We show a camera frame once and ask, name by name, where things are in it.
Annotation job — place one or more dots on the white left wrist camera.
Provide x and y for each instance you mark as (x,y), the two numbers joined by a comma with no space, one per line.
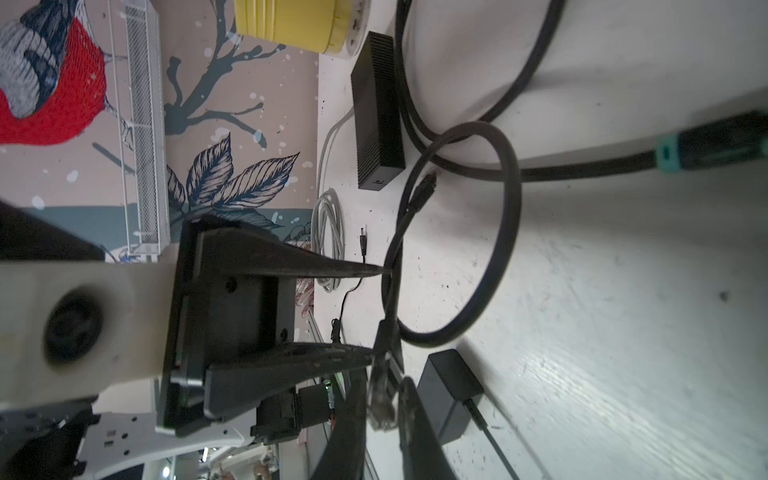
(72,329)

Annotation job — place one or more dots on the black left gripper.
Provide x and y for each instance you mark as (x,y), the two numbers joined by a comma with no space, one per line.
(231,304)

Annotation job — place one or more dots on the yellow pen cup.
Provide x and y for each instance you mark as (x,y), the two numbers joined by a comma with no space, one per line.
(329,27)

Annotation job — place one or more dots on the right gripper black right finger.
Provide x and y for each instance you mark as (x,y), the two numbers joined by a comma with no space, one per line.
(422,455)

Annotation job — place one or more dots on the black ribbed power brick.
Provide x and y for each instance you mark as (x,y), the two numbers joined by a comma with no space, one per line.
(379,146)

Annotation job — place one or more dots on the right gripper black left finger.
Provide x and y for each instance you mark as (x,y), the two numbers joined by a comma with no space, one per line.
(344,455)

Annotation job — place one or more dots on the white mesh wall shelf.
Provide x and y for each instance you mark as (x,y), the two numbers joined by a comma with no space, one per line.
(138,105)

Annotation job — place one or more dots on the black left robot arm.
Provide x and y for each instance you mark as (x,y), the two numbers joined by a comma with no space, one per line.
(43,442)

